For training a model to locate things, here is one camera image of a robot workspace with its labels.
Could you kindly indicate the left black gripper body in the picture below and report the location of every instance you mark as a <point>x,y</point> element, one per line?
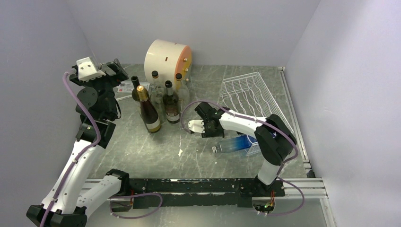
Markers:
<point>119,76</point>

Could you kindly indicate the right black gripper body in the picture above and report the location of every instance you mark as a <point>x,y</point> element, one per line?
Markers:
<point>209,132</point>

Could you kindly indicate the dark green wine bottle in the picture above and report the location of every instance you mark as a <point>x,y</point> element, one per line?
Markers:
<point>134,93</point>

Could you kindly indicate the clear bottle yellow label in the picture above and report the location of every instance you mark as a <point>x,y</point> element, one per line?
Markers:
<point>157,81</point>

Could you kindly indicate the clear bottle black cap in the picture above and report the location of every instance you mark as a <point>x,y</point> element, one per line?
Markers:
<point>157,94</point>

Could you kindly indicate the red bottle gold cap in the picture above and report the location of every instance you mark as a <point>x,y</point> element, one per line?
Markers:
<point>148,112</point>

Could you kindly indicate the dark bottle silver cap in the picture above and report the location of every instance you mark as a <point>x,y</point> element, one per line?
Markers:
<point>171,103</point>

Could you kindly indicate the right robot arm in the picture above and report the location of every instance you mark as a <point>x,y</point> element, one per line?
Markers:
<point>274,138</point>

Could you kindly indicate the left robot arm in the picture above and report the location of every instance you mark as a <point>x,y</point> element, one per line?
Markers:
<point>66,205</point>

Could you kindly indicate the blue clear bottle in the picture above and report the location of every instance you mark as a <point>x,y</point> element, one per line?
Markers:
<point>234,144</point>

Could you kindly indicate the white marker pen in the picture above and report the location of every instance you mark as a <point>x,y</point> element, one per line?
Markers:
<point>123,98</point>

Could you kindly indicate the cream cylindrical drum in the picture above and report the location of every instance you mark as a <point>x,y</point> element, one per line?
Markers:
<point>168,58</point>

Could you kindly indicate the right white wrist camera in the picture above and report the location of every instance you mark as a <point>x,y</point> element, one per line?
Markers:
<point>196,126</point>

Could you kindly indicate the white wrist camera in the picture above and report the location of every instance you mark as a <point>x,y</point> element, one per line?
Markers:
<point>196,126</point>
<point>88,69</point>

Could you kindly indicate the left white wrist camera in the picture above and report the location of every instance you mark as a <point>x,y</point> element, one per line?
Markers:
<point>88,69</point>

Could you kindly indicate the white wire wine rack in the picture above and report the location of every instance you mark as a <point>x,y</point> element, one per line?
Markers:
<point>248,94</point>

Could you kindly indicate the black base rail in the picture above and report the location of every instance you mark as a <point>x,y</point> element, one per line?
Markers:
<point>202,192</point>

